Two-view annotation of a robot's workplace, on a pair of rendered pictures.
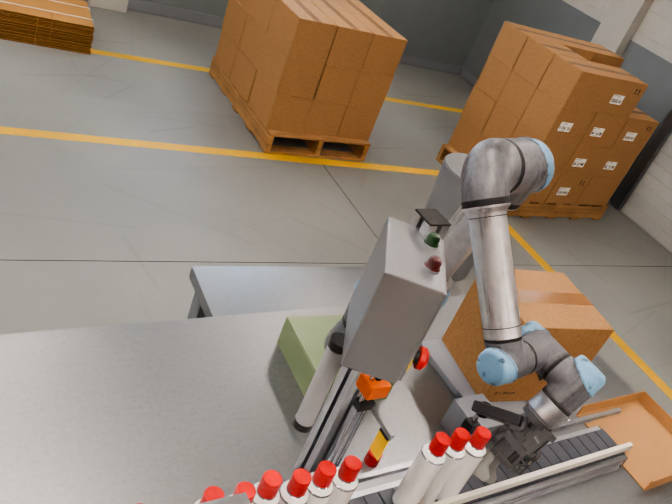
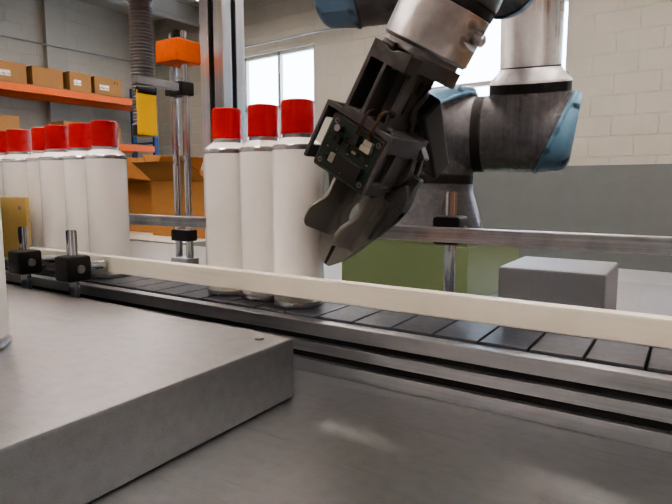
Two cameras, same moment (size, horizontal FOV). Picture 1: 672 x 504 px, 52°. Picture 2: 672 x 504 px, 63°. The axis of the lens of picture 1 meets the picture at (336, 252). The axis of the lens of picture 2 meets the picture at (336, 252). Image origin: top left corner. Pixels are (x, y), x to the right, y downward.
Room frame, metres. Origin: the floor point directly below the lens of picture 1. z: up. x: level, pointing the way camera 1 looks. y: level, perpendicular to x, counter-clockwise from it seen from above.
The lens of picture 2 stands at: (0.94, -0.96, 1.00)
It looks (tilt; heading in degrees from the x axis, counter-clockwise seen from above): 7 degrees down; 74
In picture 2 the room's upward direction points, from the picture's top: straight up
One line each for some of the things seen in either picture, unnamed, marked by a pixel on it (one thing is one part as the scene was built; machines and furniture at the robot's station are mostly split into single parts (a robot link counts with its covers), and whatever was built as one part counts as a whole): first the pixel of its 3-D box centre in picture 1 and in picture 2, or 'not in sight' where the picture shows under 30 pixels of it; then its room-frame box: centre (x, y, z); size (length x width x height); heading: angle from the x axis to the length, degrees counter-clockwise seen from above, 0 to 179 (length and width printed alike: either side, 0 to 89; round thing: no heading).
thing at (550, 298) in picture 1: (524, 334); not in sight; (1.63, -0.57, 0.99); 0.30 x 0.24 x 0.27; 122
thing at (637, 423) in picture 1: (644, 436); not in sight; (1.59, -1.00, 0.85); 0.30 x 0.26 x 0.04; 131
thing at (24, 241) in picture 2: not in sight; (39, 271); (0.77, -0.17, 0.89); 0.06 x 0.03 x 0.12; 41
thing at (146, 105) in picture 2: (379, 443); (146, 111); (0.91, -0.20, 1.09); 0.03 x 0.01 x 0.06; 41
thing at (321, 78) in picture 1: (301, 59); not in sight; (4.82, 0.75, 0.45); 1.20 x 0.83 x 0.89; 39
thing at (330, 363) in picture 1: (320, 384); (142, 64); (0.90, -0.06, 1.18); 0.04 x 0.04 x 0.21
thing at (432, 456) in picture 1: (422, 471); (228, 202); (1.00, -0.33, 0.98); 0.05 x 0.05 x 0.20
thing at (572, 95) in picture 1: (553, 126); not in sight; (5.28, -1.16, 0.57); 1.20 x 0.83 x 1.14; 130
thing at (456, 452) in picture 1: (441, 466); (264, 203); (1.03, -0.36, 0.98); 0.05 x 0.05 x 0.20
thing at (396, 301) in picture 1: (394, 299); not in sight; (0.92, -0.11, 1.38); 0.17 x 0.10 x 0.19; 6
